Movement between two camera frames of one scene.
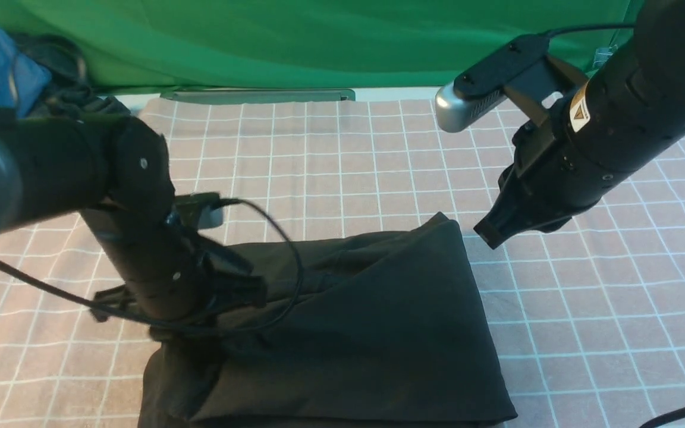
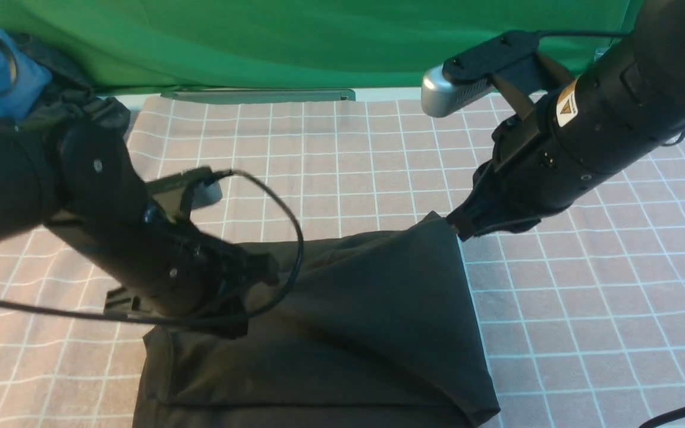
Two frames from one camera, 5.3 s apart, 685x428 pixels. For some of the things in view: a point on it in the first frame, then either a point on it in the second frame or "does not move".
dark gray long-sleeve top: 373,327 does not move
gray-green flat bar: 261,96 does not move
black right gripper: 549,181 → 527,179
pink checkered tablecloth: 613,320 does not move
